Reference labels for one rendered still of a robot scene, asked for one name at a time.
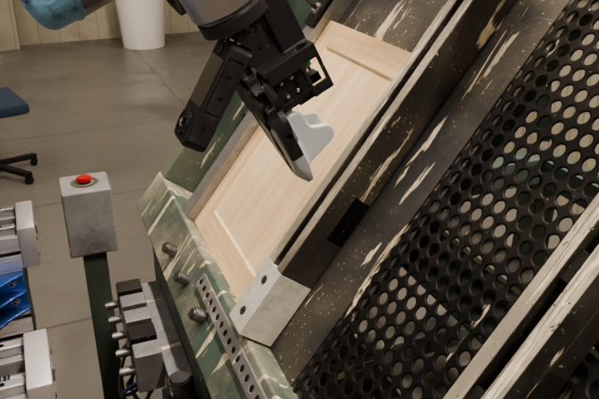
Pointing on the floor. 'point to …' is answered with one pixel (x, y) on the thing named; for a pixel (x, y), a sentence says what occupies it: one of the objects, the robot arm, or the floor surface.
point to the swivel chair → (12, 107)
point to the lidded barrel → (143, 19)
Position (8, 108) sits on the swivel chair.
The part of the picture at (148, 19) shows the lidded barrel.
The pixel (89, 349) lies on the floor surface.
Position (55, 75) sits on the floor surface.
